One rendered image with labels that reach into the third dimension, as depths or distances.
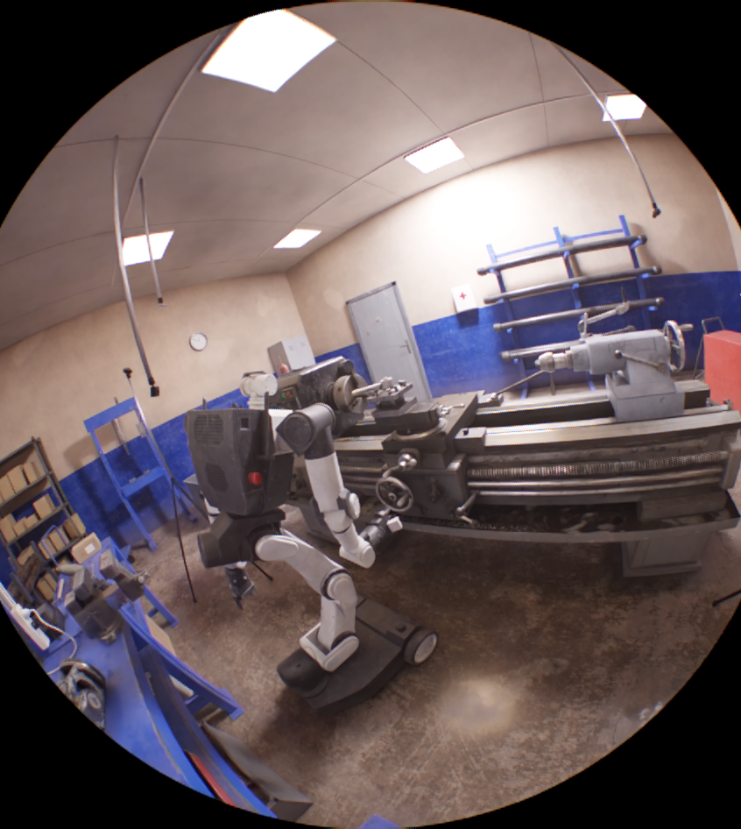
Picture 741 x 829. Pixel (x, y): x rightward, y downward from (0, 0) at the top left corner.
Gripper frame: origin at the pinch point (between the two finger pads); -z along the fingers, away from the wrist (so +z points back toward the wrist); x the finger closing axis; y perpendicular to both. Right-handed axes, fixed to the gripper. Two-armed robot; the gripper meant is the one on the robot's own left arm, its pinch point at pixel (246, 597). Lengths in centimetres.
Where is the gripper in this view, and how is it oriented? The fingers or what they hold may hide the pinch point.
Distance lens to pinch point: 138.6
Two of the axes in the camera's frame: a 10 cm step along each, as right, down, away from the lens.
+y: -9.5, 0.2, 3.1
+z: -0.7, -9.8, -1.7
